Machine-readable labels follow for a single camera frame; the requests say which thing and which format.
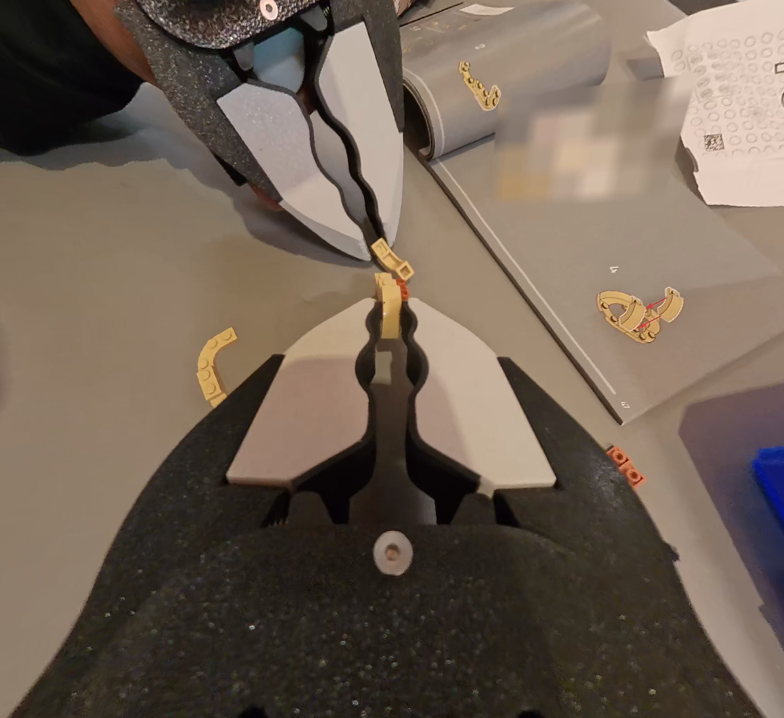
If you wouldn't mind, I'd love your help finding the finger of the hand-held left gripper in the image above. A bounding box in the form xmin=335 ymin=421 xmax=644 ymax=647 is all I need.
xmin=218 ymin=84 xmax=374 ymax=263
xmin=315 ymin=23 xmax=405 ymax=247

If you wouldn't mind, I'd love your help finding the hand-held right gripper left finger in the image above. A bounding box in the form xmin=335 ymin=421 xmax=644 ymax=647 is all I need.
xmin=227 ymin=298 xmax=377 ymax=489

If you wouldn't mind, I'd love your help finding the orange plate brick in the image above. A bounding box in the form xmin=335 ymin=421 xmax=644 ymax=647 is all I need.
xmin=606 ymin=444 xmax=645 ymax=489

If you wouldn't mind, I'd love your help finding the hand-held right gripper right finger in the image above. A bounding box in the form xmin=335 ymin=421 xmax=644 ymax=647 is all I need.
xmin=405 ymin=297 xmax=558 ymax=496

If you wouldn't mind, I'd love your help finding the blue plastic bin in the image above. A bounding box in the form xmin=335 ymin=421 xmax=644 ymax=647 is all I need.
xmin=751 ymin=447 xmax=784 ymax=535

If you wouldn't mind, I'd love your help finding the grey instruction booklet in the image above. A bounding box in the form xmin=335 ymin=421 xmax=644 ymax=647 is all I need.
xmin=401 ymin=2 xmax=784 ymax=425

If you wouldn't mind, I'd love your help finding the person's left forearm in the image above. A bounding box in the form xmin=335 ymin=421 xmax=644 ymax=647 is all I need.
xmin=0 ymin=0 xmax=166 ymax=158

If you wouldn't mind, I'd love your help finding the large tan arch brick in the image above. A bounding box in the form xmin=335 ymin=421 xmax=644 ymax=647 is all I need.
xmin=374 ymin=273 xmax=408 ymax=342
xmin=196 ymin=328 xmax=238 ymax=410

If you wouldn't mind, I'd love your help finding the white printed paper sheet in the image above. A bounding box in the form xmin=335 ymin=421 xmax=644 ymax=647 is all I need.
xmin=646 ymin=11 xmax=784 ymax=208

